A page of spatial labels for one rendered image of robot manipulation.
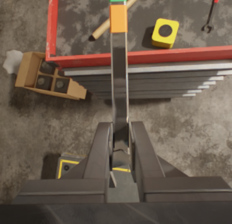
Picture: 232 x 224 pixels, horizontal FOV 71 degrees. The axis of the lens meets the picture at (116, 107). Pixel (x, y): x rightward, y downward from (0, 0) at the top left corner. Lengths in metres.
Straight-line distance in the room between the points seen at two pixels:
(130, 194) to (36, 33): 1.75
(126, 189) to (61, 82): 0.98
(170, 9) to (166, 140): 1.05
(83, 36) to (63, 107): 1.05
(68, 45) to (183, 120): 1.13
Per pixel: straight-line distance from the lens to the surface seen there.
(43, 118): 1.73
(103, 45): 0.64
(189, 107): 1.52
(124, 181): 1.19
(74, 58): 0.60
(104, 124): 0.15
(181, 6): 0.71
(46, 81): 1.58
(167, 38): 0.60
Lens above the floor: 1.45
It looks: 79 degrees down
